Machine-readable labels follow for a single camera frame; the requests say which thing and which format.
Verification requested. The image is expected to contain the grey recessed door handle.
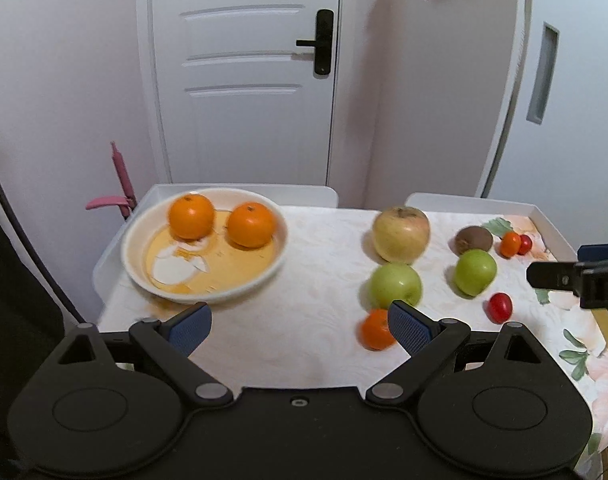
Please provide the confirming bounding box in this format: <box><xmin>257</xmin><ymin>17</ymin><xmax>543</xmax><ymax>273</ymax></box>
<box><xmin>526</xmin><ymin>22</ymin><xmax>560</xmax><ymax>125</ymax></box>

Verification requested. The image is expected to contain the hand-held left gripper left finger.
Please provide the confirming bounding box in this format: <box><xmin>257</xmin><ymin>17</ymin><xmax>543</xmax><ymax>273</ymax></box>
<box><xmin>54</xmin><ymin>302</ymin><xmax>235</xmax><ymax>409</ymax></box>

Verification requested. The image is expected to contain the white sliding door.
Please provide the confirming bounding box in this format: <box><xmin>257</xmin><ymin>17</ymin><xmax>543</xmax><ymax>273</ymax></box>
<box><xmin>476</xmin><ymin>0</ymin><xmax>608</xmax><ymax>253</ymax></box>

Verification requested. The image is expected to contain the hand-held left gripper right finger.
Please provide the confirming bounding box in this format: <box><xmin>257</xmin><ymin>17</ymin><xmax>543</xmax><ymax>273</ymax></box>
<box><xmin>366</xmin><ymin>300</ymin><xmax>547</xmax><ymax>408</ymax></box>

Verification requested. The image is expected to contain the brown kiwi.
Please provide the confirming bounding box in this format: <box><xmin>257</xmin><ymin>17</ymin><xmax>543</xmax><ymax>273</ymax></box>
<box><xmin>454</xmin><ymin>226</ymin><xmax>494</xmax><ymax>256</ymax></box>

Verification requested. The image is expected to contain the small tangerine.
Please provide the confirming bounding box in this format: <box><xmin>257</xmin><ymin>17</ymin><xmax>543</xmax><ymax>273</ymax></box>
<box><xmin>360</xmin><ymin>308</ymin><xmax>399</xmax><ymax>352</ymax></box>

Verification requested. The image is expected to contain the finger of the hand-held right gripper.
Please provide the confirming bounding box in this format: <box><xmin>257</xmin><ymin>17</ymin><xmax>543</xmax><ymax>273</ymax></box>
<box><xmin>578</xmin><ymin>243</ymin><xmax>608</xmax><ymax>263</ymax></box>
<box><xmin>526</xmin><ymin>260</ymin><xmax>583</xmax><ymax>291</ymax></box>

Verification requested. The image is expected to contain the floral tablecloth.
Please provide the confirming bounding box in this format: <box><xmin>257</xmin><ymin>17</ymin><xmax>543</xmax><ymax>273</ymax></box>
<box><xmin>98</xmin><ymin>204</ymin><xmax>608</xmax><ymax>461</ymax></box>

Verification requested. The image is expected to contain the large orange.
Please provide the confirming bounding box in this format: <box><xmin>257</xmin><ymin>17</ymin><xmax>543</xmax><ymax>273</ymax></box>
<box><xmin>168</xmin><ymin>192</ymin><xmax>215</xmax><ymax>241</ymax></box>
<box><xmin>227</xmin><ymin>202</ymin><xmax>277</xmax><ymax>249</ymax></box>

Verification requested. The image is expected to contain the large red cherry tomato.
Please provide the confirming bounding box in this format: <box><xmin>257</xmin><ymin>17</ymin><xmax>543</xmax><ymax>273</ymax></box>
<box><xmin>487</xmin><ymin>292</ymin><xmax>513</xmax><ymax>324</ymax></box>

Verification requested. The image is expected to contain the black door lock handle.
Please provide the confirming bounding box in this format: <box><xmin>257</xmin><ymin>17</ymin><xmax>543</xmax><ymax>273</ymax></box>
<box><xmin>296</xmin><ymin>9</ymin><xmax>335</xmax><ymax>77</ymax></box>

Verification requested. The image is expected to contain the green apple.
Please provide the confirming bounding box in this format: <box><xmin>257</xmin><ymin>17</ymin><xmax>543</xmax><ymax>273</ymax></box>
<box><xmin>368</xmin><ymin>262</ymin><xmax>423</xmax><ymax>310</ymax></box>
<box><xmin>454</xmin><ymin>249</ymin><xmax>498</xmax><ymax>297</ymax></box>

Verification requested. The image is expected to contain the orange cherry tomato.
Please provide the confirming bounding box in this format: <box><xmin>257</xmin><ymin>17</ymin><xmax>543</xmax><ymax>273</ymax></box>
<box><xmin>500</xmin><ymin>231</ymin><xmax>522</xmax><ymax>258</ymax></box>

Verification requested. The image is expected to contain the yellow-red apple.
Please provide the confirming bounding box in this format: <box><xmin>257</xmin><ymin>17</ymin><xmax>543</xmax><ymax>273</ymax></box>
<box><xmin>373</xmin><ymin>206</ymin><xmax>431</xmax><ymax>265</ymax></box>

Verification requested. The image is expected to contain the white and yellow bowl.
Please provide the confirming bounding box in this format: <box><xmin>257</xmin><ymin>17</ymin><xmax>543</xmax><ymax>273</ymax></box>
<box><xmin>120</xmin><ymin>187</ymin><xmax>289</xmax><ymax>304</ymax></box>

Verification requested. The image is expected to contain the white panel door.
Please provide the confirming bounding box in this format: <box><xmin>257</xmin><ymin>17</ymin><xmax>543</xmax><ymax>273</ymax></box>
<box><xmin>136</xmin><ymin>0</ymin><xmax>345</xmax><ymax>187</ymax></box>

